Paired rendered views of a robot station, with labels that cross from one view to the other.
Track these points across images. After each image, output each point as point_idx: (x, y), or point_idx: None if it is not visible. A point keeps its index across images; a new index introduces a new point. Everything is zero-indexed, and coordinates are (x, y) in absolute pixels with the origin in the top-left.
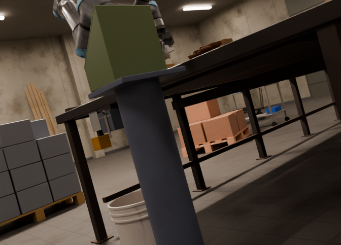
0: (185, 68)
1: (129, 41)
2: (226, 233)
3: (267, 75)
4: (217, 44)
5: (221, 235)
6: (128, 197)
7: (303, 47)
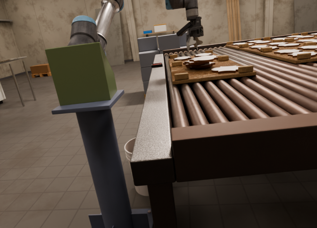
0: (109, 107)
1: (74, 76)
2: (208, 187)
3: None
4: (202, 62)
5: (203, 187)
6: None
7: None
